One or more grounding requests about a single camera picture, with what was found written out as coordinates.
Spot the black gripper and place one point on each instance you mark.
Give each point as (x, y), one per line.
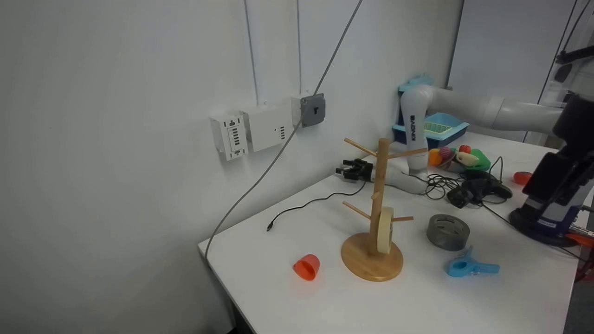
(553, 179)

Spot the dark grey duct tape roll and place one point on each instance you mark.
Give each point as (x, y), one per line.
(446, 244)

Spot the beige masking tape roll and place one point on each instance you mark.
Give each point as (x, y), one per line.
(384, 233)

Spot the white blue-trimmed robot arm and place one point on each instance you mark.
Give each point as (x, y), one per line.
(494, 111)

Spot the wooden peg tree holder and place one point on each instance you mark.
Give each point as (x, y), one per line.
(371, 263)

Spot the red round lid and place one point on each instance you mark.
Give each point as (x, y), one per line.
(520, 179)

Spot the green yellow toy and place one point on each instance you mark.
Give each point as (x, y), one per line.
(475, 161)

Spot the small red toy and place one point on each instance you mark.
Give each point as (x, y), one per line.
(464, 150)

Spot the black power adapter block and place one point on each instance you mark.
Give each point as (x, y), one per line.
(460, 198)

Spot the orange toy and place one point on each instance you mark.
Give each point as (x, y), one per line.
(436, 159)

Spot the blue box with green lid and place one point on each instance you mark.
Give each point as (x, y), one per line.
(446, 127)

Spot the blue plastic spring clamp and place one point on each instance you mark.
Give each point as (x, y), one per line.
(460, 268)

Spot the small black end tool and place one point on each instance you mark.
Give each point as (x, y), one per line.
(355, 170)

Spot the small orange cup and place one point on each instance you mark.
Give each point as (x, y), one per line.
(306, 268)

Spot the grey wall junction box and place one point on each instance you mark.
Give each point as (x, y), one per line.
(312, 111)

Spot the large white wall box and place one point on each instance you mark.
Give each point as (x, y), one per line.
(266, 127)

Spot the small labelled white wall box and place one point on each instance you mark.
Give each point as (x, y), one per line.
(228, 137)

